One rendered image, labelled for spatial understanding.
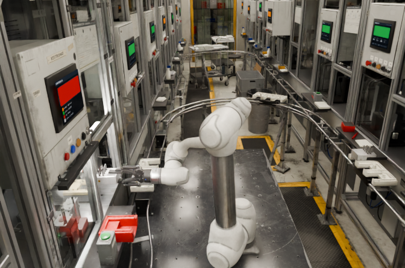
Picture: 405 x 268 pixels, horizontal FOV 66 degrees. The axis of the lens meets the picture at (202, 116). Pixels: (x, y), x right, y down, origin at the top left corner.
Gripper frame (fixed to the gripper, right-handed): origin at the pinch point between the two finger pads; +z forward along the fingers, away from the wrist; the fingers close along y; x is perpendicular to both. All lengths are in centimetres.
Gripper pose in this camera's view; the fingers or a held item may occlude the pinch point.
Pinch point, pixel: (115, 175)
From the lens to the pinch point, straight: 185.8
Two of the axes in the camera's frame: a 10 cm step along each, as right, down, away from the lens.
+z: -10.0, 0.0, 0.0
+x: 0.0, 3.6, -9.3
